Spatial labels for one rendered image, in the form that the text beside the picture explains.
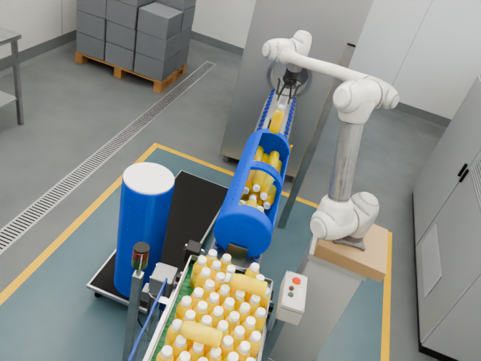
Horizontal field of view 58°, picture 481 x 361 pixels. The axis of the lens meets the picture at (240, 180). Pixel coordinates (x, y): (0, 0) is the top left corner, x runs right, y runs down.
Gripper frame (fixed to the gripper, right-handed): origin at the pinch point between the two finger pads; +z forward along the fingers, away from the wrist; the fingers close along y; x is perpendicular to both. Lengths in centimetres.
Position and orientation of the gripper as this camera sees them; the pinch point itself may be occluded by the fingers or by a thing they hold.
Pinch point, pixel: (283, 102)
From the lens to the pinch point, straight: 253.9
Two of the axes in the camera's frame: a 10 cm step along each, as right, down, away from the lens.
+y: -9.6, -2.9, 0.3
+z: -2.2, 7.8, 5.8
